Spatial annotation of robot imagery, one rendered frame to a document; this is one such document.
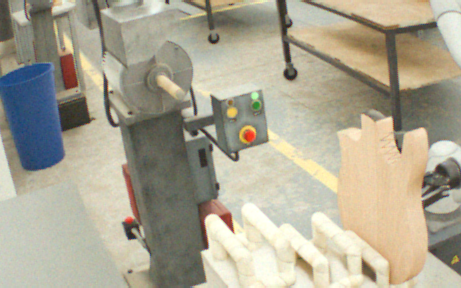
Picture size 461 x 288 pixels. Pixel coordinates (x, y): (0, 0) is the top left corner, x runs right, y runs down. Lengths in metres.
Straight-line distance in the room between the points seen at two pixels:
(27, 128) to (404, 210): 3.85
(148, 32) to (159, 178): 0.78
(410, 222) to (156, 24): 0.92
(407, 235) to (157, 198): 1.35
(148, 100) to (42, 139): 2.78
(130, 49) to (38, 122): 3.07
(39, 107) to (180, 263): 2.45
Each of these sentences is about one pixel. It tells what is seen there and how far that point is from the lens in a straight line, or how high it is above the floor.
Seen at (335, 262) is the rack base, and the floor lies 1.02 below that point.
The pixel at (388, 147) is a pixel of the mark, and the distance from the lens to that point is 1.41.
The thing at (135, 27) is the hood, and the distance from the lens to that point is 1.87.
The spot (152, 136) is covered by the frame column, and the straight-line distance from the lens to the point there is 2.45.
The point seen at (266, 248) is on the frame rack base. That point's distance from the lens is 1.49.
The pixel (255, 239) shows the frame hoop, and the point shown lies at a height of 1.13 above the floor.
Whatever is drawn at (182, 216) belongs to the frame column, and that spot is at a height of 0.65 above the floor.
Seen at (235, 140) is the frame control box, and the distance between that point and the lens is 2.37.
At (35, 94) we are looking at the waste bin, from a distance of 4.83.
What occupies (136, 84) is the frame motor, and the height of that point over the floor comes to 1.25.
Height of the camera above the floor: 1.90
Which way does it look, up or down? 23 degrees down
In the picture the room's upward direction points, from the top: 9 degrees counter-clockwise
